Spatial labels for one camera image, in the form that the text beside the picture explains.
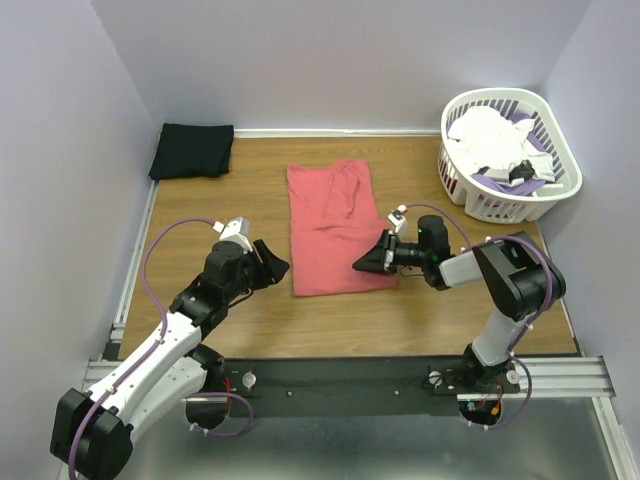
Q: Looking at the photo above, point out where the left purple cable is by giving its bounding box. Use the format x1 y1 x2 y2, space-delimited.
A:
67 215 254 480

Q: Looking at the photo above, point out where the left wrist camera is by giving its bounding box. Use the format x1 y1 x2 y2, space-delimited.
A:
212 217 253 252

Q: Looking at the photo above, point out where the white laundry basket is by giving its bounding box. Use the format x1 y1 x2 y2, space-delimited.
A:
438 88 583 224

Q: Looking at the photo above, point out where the white garment in basket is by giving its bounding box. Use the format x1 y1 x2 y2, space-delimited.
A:
447 106 555 183

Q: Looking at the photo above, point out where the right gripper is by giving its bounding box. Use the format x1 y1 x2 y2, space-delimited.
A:
351 229 428 276

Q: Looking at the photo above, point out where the folded black t shirt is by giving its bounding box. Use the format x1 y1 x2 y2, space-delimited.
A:
149 123 234 181

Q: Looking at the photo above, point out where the red t shirt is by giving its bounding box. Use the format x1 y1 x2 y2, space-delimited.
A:
286 159 398 297

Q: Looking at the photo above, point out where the aluminium rail frame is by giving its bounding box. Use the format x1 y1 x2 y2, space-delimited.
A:
57 355 631 480

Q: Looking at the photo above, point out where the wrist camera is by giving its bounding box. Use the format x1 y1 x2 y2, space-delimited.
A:
387 204 408 238
212 217 253 252

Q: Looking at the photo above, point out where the purple cable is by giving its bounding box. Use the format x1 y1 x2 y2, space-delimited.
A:
67 215 254 480
394 202 556 431

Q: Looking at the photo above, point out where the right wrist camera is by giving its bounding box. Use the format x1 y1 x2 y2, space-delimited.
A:
387 204 408 238

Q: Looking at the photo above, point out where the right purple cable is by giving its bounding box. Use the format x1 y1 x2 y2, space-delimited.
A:
394 202 556 431

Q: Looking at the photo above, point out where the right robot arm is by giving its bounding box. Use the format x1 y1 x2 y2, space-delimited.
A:
352 212 566 394

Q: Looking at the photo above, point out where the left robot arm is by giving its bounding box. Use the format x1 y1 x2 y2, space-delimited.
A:
50 240 290 479

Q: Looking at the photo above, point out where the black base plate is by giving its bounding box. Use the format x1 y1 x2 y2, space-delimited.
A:
187 356 520 424

